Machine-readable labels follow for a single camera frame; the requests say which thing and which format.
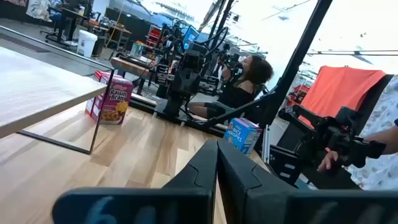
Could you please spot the wooden table with metal leg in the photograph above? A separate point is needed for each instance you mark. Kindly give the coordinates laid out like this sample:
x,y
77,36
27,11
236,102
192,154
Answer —
x,y
37,90

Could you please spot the wooden workbench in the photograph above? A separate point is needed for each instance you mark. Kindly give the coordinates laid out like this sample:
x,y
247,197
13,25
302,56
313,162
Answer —
x,y
130,65

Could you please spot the purple Raisin Bran cereal box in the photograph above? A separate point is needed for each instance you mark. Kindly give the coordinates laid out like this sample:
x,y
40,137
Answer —
x,y
116,99

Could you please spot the office chair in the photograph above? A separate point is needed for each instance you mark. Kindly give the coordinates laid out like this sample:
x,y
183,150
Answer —
x,y
55,15

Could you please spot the person's hand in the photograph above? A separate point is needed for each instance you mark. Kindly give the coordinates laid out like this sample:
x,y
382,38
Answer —
x,y
326,161

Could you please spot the white plastic bucket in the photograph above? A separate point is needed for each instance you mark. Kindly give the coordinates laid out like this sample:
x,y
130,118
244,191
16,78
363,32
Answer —
x,y
86,42

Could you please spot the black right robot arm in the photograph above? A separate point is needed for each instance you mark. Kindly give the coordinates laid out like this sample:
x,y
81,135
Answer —
x,y
186,81

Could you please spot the patterned hanging cloth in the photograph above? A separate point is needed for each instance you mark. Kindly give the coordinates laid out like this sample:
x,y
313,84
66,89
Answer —
x,y
38,9

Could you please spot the blue lit monitor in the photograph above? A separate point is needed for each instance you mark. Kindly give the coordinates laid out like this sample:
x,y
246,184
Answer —
x,y
190,36

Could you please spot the blue Rice Krispies cereal box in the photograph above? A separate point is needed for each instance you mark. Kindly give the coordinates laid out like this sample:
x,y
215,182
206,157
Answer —
x,y
241,135

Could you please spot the person's forearm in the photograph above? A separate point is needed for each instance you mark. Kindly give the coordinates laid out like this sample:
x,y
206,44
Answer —
x,y
388,137

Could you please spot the orange cloth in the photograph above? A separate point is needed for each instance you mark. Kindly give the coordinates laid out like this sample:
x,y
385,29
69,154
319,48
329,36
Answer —
x,y
335,90

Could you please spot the red parts bin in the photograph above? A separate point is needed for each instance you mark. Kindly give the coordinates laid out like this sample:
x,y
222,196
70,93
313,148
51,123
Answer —
x,y
154,34

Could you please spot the person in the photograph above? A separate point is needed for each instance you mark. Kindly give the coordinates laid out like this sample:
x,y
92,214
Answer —
x,y
385,105
236,95

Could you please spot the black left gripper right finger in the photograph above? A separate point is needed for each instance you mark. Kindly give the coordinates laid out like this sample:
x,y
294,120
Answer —
x,y
280,208

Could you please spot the red cereal box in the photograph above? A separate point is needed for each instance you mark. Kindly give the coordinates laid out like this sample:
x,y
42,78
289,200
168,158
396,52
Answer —
x,y
98,74

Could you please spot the silver aluminium bracket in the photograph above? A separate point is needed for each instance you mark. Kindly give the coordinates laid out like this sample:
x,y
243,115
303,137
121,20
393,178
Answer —
x,y
266,143

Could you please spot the black background robot arm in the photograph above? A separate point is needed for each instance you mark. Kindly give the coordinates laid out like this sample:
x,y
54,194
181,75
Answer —
x,y
231,60

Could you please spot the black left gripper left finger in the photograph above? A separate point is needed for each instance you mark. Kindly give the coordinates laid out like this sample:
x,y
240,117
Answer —
x,y
140,205

